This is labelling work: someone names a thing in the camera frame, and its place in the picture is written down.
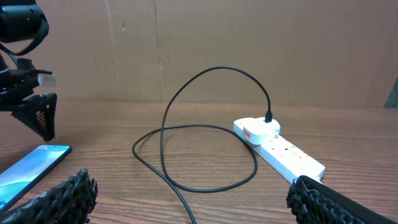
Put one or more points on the blue Galaxy smartphone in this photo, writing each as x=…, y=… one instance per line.
x=17, y=180

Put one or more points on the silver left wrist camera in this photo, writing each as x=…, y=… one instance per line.
x=47, y=80

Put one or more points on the white charger plug adapter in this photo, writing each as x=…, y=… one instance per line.
x=256, y=131

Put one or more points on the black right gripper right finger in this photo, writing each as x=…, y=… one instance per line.
x=314, y=203

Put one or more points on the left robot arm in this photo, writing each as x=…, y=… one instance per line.
x=23, y=28

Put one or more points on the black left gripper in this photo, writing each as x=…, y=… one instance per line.
x=37, y=112

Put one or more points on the white power strip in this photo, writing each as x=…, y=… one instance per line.
x=287, y=159

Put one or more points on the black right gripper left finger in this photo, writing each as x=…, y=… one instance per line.
x=68, y=203

